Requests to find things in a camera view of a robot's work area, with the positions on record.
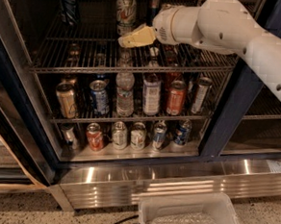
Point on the clear water bottle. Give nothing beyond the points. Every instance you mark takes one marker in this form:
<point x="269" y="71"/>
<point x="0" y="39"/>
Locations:
<point x="125" y="85"/>

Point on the orange soda can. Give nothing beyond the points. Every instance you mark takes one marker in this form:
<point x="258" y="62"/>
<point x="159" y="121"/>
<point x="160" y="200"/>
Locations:
<point x="176" y="97"/>

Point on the white green can bottom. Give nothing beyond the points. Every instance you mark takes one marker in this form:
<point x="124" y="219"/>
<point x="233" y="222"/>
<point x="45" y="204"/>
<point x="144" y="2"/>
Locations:
<point x="119" y="135"/>

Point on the blue pepsi can middle shelf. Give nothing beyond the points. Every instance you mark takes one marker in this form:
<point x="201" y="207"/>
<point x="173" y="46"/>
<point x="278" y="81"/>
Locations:
<point x="99" y="97"/>

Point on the white green 7up can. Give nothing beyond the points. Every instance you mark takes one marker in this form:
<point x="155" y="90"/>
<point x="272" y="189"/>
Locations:
<point x="125" y="16"/>

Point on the top wire shelf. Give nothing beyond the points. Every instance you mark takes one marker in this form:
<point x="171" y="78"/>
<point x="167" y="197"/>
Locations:
<point x="92" y="47"/>

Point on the blue silver can bottom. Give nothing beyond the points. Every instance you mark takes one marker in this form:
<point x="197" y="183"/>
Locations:
<point x="159" y="135"/>

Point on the red can bottom shelf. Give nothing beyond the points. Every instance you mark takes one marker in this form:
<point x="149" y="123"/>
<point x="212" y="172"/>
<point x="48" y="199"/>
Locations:
<point x="94" y="137"/>

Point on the white plastic bin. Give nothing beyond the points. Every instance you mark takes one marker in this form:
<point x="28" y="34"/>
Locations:
<point x="217" y="205"/>

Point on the slim silver red can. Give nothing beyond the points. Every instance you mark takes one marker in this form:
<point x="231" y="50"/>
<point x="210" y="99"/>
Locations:
<point x="202" y="89"/>

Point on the slim blue orange can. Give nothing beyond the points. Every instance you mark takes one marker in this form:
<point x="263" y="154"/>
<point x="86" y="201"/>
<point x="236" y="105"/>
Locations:
<point x="153" y="7"/>

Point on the open fridge door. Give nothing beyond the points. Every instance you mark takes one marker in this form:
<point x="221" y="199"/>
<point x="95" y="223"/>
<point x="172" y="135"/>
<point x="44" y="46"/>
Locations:
<point x="22" y="166"/>

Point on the stainless steel fridge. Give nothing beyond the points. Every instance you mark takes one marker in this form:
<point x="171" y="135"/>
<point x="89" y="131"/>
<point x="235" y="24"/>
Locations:
<point x="236" y="151"/>

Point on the wire shelf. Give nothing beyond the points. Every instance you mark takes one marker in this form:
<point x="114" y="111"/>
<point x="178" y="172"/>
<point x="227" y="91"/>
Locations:
<point x="92" y="47"/>
<point x="219" y="80"/>

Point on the gold can middle shelf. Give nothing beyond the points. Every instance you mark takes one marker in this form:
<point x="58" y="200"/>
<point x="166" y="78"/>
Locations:
<point x="67" y="99"/>

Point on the purple label bottle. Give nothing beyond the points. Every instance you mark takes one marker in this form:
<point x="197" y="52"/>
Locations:
<point x="151" y="93"/>

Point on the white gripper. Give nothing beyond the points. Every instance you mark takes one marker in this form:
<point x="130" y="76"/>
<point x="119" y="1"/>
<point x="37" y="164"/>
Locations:
<point x="163" y="25"/>

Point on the silver can bottom left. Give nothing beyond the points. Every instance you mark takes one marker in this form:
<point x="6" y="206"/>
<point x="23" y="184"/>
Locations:
<point x="69" y="136"/>

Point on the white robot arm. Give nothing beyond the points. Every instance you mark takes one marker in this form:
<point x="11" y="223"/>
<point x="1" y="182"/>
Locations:
<point x="220" y="26"/>

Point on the blue pepsi can bottom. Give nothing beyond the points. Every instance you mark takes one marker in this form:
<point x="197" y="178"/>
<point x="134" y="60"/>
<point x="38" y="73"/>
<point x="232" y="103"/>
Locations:
<point x="182" y="132"/>

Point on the white red can bottom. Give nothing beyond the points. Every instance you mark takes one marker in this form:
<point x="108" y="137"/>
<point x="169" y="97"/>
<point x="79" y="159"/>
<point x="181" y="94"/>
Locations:
<point x="137" y="136"/>

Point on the middle wire shelf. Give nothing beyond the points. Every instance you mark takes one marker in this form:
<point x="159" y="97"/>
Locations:
<point x="219" y="80"/>

